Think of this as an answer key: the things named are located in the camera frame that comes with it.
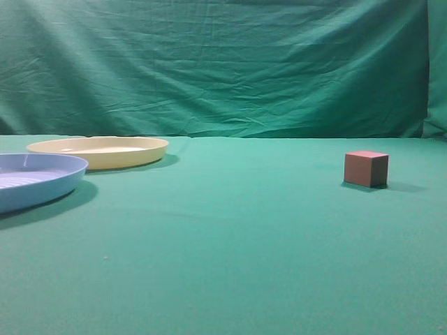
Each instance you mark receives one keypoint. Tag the light blue plastic plate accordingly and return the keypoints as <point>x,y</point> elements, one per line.
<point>30,179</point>

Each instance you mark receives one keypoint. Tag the cream yellow plastic plate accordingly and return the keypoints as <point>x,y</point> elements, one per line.
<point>106,152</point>

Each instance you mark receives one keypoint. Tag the green table cloth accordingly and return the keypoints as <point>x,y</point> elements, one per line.
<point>236,236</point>

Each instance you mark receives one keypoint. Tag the red cube block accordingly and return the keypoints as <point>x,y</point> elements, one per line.
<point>366,168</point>

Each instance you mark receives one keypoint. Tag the green backdrop cloth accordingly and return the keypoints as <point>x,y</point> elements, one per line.
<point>251,69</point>

